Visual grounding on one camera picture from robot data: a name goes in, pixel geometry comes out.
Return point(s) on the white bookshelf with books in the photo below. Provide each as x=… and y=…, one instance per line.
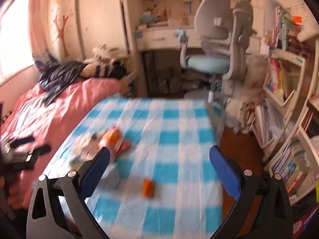
x=294, y=84

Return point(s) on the grey desk chair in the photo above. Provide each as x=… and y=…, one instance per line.
x=214, y=25

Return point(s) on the white desk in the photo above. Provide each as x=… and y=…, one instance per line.
x=154, y=36

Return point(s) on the window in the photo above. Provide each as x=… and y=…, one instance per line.
x=12, y=37

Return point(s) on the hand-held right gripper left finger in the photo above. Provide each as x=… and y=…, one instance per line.
x=96, y=171

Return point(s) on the blue checked tablecloth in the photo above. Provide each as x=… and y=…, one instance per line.
x=159, y=142

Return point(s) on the red wrapper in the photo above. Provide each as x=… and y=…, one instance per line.
x=124, y=147

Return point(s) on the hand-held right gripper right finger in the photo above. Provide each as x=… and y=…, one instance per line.
x=224, y=171

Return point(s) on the small orange block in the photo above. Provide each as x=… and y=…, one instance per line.
x=148, y=187

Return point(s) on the striped pillow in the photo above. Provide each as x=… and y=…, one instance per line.
x=99, y=70

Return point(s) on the blue printed cushion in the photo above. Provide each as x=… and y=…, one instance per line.
x=43, y=61

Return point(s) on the pink printed box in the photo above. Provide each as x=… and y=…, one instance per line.
x=305, y=220

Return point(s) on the white wardrobe with tree print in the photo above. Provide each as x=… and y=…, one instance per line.
x=74, y=17

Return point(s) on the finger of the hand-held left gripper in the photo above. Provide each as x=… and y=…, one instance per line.
x=23, y=140
x=42, y=150

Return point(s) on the pink blanket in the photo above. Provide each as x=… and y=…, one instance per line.
x=49, y=119

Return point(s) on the white cloth bundle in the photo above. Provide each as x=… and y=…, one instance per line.
x=107, y=52

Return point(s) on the large white tissue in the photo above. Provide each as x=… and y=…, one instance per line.
x=83, y=147

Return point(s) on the pink curtain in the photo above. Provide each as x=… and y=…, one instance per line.
x=39, y=17

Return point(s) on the pile of bags under desk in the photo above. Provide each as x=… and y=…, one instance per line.
x=169, y=79

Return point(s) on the white paper bag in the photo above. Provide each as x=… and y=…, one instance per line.
x=239, y=112

